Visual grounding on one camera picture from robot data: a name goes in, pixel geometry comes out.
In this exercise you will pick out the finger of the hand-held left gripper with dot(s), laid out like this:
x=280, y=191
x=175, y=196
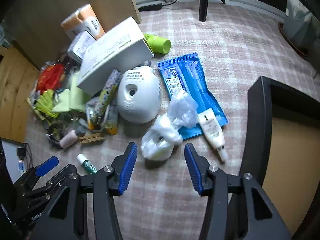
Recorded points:
x=47, y=166
x=62, y=173

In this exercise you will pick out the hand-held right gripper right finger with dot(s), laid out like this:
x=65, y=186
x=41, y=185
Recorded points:
x=193, y=170

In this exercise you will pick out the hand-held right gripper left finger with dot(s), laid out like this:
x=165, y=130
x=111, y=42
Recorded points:
x=128, y=165

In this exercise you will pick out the small green bottle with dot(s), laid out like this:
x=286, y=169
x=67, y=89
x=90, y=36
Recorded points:
x=87, y=165

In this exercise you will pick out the small pink bottle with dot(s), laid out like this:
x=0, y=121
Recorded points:
x=68, y=140

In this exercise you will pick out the white cream tube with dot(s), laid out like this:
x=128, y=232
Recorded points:
x=212, y=132

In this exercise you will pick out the white dome air freshener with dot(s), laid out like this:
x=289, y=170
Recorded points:
x=137, y=100

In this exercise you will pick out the light green cloth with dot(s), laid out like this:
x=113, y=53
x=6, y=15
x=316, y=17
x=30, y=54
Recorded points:
x=72, y=97

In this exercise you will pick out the printed yellow pouch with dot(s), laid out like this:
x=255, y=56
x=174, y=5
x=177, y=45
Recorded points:
x=111, y=92

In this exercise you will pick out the black shallow tray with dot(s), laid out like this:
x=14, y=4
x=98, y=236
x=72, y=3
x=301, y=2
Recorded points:
x=257, y=120

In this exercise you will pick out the blue packet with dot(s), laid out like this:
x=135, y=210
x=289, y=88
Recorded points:
x=192, y=80

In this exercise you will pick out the large white box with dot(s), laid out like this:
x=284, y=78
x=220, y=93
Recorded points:
x=112, y=52

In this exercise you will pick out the yellow green comb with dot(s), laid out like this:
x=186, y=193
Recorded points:
x=46, y=101

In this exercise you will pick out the wooden plank board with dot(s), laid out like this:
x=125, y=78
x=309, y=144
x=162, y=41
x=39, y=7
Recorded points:
x=12, y=92

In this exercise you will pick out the red packet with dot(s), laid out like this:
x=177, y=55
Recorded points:
x=51, y=77

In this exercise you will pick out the white labelled tin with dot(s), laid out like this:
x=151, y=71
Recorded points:
x=81, y=46

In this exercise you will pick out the green plastic bottle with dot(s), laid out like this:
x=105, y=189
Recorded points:
x=160, y=43

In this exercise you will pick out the pink checked rug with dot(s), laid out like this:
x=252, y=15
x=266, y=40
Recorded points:
x=250, y=50

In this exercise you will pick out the orange white packet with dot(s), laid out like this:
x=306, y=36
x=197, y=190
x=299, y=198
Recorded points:
x=80, y=20

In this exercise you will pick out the black power strip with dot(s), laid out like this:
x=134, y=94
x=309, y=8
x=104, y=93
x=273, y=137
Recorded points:
x=150, y=6

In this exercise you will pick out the brown pot saucer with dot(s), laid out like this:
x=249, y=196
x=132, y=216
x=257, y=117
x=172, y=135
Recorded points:
x=287, y=38

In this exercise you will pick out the white plant pot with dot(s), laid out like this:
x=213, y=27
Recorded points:
x=297, y=27

